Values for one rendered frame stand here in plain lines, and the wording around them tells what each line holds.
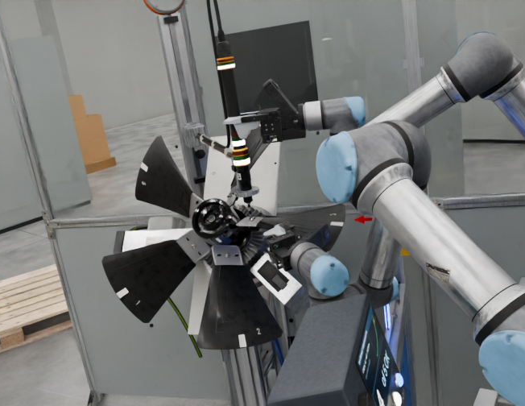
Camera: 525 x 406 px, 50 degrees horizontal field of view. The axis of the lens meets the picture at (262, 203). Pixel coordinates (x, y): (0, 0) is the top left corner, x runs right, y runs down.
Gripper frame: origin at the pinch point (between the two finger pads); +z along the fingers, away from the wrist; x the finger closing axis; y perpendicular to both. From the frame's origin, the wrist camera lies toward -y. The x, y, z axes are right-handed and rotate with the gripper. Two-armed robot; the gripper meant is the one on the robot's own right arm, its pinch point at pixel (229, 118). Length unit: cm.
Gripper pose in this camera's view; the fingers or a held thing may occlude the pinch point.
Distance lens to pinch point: 152.3
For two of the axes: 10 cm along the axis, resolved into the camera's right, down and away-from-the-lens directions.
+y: 1.4, 9.5, 2.8
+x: 1.1, -3.0, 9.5
